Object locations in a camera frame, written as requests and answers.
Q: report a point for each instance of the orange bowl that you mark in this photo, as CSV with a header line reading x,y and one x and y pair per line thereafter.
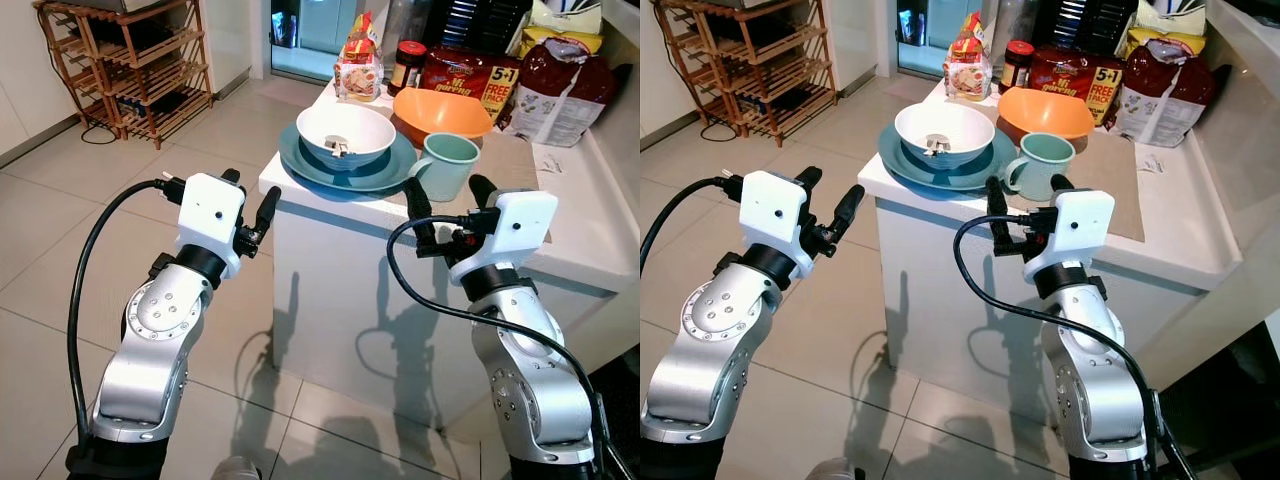
x,y
1045,110
440,110

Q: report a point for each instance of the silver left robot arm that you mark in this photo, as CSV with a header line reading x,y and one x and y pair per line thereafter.
x,y
150,340
720,340

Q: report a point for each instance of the teal mug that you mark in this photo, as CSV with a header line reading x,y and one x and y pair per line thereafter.
x,y
450,170
1045,165

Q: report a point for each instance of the beige placemat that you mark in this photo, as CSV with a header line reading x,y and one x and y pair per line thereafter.
x,y
515,160
1110,170

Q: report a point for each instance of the blue round plate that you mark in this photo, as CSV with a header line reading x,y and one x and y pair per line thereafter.
x,y
900,165
300,165

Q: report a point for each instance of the wooden slatted shelf rack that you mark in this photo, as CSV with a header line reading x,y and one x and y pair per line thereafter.
x,y
150,95
780,95

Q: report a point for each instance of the white kitchen counter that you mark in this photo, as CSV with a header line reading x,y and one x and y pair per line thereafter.
x,y
930,280
330,270

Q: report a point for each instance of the white and blue bowl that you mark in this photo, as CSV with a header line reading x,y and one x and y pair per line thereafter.
x,y
945,122
350,125

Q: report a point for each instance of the red noodle multipack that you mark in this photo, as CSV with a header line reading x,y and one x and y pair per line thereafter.
x,y
1070,70
465,72

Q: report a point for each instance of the dark jar with red lid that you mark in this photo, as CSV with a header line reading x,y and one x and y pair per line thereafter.
x,y
1016,65
408,65

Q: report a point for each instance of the yellow red snack bag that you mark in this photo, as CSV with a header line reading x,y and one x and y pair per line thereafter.
x,y
360,75
968,75

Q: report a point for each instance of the red and white food bag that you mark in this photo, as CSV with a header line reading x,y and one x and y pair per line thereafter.
x,y
1165,80
560,80

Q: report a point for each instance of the glass door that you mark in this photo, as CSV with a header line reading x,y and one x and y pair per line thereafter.
x,y
940,25
320,30

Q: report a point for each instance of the yellow food bag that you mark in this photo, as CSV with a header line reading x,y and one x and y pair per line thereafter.
x,y
580,42
1185,42

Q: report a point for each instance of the white printed bag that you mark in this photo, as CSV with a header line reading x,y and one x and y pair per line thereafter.
x,y
1170,15
565,15

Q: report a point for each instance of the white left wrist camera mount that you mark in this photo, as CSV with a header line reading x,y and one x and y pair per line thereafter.
x,y
778,215
212,215

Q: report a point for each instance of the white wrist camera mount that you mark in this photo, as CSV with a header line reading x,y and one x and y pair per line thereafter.
x,y
212,215
1080,225
520,225
778,215

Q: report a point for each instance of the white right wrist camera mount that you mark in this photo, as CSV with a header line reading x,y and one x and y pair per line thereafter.
x,y
520,225
1080,225

